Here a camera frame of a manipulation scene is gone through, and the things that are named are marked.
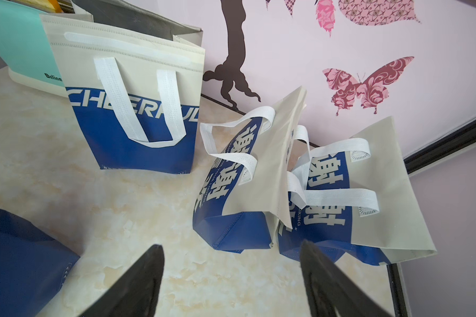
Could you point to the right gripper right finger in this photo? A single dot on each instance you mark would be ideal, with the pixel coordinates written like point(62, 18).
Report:
point(329, 291)

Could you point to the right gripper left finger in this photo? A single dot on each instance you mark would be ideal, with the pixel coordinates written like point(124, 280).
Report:
point(136, 292)

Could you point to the takeout bag blue beige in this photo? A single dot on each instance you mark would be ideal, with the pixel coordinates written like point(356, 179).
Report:
point(33, 266)
point(245, 194)
point(355, 197)

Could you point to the mint green toaster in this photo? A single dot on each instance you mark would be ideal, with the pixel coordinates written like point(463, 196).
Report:
point(26, 50)

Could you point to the front bread slice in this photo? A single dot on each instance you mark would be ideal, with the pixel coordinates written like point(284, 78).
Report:
point(49, 6)

